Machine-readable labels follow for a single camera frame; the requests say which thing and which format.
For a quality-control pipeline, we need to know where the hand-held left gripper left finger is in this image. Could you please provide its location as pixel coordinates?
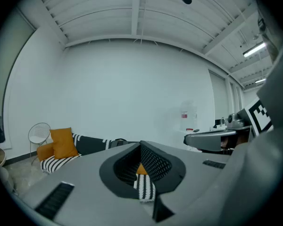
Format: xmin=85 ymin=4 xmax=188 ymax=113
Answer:
xmin=21 ymin=141 xmax=154 ymax=226

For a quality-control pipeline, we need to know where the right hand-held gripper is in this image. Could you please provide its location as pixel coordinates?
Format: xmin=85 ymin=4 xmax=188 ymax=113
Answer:
xmin=183 ymin=97 xmax=274 ymax=152

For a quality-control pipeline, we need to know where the orange cushion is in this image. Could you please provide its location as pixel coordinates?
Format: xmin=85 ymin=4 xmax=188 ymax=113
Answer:
xmin=49 ymin=127 xmax=80 ymax=160

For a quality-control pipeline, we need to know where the clear water jug red label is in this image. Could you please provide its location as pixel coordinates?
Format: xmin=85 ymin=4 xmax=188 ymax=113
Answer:
xmin=180 ymin=99 xmax=198 ymax=130

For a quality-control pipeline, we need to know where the person's right hand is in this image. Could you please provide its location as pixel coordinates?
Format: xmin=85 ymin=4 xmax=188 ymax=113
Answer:
xmin=221 ymin=135 xmax=250 ymax=149

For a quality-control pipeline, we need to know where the white wire side table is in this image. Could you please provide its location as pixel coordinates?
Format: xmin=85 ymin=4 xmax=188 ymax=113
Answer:
xmin=27 ymin=122 xmax=51 ymax=166

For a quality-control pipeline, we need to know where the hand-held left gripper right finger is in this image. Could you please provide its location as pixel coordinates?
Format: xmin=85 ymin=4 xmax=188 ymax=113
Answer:
xmin=140 ymin=140 xmax=231 ymax=226

